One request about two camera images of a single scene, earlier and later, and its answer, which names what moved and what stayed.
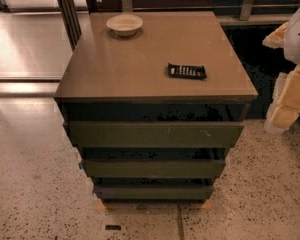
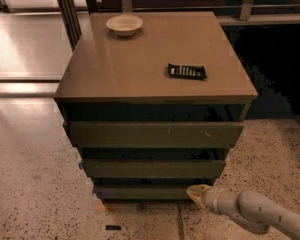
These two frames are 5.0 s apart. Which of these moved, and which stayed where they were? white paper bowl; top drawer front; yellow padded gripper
Moved: yellow padded gripper
Stayed: top drawer front; white paper bowl
